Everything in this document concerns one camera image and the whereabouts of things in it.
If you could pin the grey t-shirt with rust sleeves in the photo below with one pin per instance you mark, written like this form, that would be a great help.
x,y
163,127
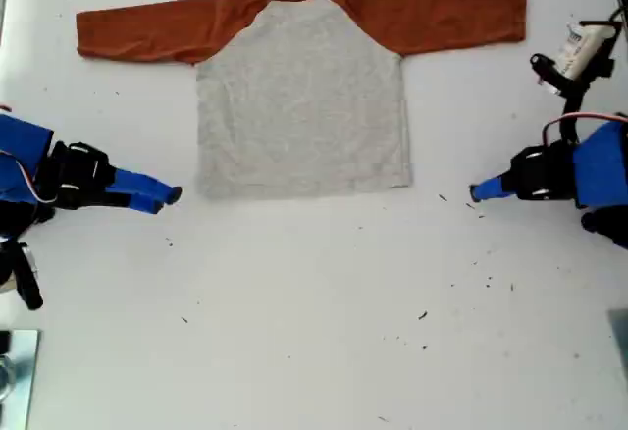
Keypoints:
x,y
304,106

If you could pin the black clamp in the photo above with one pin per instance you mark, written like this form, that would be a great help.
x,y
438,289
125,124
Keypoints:
x,y
5,341

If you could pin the black camera stalk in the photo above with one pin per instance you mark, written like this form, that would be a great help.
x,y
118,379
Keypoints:
x,y
571,116

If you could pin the black white gripper camera box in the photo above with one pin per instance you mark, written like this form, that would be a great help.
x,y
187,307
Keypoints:
x,y
579,49

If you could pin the steel base plate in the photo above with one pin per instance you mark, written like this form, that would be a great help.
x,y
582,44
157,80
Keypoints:
x,y
24,381

